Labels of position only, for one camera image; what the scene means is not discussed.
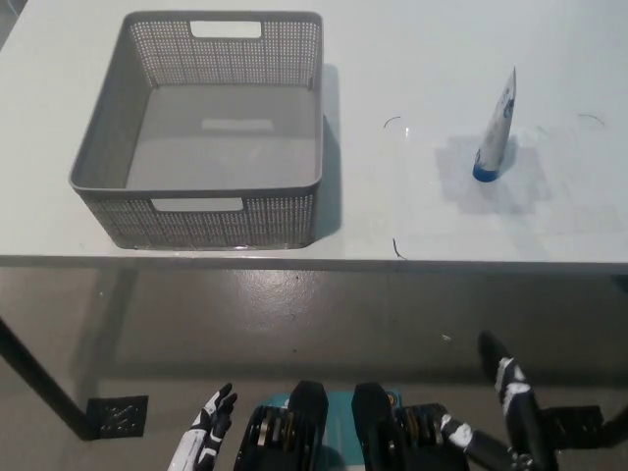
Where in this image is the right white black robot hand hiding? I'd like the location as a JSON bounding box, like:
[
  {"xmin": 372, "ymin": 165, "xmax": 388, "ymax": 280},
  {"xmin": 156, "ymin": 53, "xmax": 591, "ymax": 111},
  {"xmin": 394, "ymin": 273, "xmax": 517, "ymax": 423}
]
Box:
[{"xmin": 439, "ymin": 330, "xmax": 560, "ymax": 471}]

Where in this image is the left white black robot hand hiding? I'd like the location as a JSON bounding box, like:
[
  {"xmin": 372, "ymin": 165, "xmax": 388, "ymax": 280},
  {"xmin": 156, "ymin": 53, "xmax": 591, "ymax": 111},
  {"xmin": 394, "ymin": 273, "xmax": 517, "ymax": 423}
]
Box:
[{"xmin": 166, "ymin": 382, "xmax": 239, "ymax": 471}]

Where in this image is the white blue shampoo tube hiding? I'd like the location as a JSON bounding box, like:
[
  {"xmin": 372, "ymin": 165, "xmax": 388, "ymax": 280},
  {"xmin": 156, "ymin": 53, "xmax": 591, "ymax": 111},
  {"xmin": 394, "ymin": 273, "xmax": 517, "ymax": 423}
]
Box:
[{"xmin": 471, "ymin": 66, "xmax": 518, "ymax": 183}]

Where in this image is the black perforated foot plate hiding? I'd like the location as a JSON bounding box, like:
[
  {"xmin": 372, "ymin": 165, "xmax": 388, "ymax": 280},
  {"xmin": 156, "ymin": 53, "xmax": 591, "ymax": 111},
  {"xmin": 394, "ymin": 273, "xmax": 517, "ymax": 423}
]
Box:
[
  {"xmin": 539, "ymin": 404, "xmax": 605, "ymax": 442},
  {"xmin": 85, "ymin": 394, "xmax": 150, "ymax": 440}
]

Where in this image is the black table leg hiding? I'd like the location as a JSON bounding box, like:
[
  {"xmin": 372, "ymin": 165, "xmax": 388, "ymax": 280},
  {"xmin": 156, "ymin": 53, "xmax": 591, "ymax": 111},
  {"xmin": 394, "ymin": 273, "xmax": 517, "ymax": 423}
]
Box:
[{"xmin": 0, "ymin": 317, "xmax": 95, "ymax": 439}]

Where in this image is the grey perforated plastic basket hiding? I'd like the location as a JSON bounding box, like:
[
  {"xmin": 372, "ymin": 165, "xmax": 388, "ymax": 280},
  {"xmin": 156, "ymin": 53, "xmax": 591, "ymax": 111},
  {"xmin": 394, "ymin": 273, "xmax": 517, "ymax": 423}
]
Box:
[{"xmin": 68, "ymin": 10, "xmax": 326, "ymax": 250}]

